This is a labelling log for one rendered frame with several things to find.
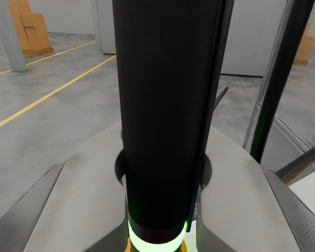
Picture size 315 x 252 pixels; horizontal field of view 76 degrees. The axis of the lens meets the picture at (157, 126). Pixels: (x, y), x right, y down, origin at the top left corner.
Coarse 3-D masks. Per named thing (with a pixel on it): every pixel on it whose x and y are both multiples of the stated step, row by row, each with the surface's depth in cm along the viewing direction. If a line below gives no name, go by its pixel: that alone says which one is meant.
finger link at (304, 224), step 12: (276, 180) 8; (276, 192) 7; (288, 192) 7; (288, 204) 7; (300, 204) 7; (288, 216) 6; (300, 216) 6; (312, 216) 6; (300, 228) 6; (312, 228) 6; (300, 240) 6; (312, 240) 6
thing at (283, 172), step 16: (304, 0) 10; (304, 16) 11; (288, 32) 11; (288, 48) 11; (288, 64) 12; (272, 80) 13; (272, 96) 13; (272, 112) 14; (256, 128) 15; (256, 144) 15; (256, 160) 16; (304, 160) 25
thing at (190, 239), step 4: (188, 236) 17; (192, 236) 17; (184, 240) 17; (188, 240) 17; (192, 240) 17; (188, 244) 17; (192, 244) 17; (188, 248) 16; (192, 248) 16; (196, 248) 17
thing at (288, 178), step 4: (308, 160) 27; (312, 160) 27; (304, 164) 26; (308, 164) 26; (300, 168) 26; (304, 168) 26; (292, 172) 25; (296, 172) 25; (300, 172) 26; (288, 176) 24; (292, 176) 24; (284, 180) 24; (288, 180) 24
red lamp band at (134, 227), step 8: (128, 216) 11; (184, 216) 10; (136, 224) 10; (176, 224) 10; (184, 224) 11; (136, 232) 11; (144, 232) 10; (152, 232) 10; (160, 232) 10; (168, 232) 10; (176, 232) 10; (144, 240) 10; (152, 240) 10; (160, 240) 10; (168, 240) 10
